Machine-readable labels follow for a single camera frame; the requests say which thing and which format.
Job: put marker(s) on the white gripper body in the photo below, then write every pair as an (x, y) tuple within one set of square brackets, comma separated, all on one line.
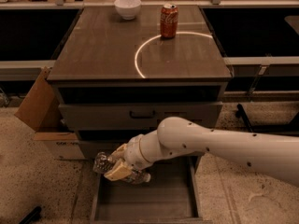
[(133, 156)]

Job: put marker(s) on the white ceramic bowl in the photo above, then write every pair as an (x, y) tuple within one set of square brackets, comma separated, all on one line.
[(127, 9)]

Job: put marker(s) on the brown cardboard box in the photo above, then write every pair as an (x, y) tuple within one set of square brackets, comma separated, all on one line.
[(39, 111)]

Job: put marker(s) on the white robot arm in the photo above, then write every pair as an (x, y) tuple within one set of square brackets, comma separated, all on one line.
[(268, 154)]

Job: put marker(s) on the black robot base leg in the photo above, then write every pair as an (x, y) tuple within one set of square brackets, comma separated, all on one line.
[(240, 113)]

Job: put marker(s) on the grey drawer cabinet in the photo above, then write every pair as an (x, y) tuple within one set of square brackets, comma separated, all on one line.
[(108, 60)]

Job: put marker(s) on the top grey drawer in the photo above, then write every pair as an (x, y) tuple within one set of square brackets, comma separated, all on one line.
[(136, 116)]

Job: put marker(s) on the black leg bottom left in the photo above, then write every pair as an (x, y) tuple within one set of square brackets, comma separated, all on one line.
[(34, 215)]

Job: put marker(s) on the clear plastic water bottle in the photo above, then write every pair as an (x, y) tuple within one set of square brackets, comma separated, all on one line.
[(104, 162)]

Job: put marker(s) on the metal frame rail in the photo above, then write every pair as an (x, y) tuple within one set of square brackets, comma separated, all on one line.
[(252, 76)]

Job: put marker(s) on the open bottom grey drawer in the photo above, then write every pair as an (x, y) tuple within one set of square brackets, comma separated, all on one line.
[(169, 198)]

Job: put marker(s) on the red cola can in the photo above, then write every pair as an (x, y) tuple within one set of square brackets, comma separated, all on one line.
[(169, 20)]

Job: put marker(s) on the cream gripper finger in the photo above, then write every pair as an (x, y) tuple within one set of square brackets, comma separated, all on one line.
[(119, 152), (119, 171)]

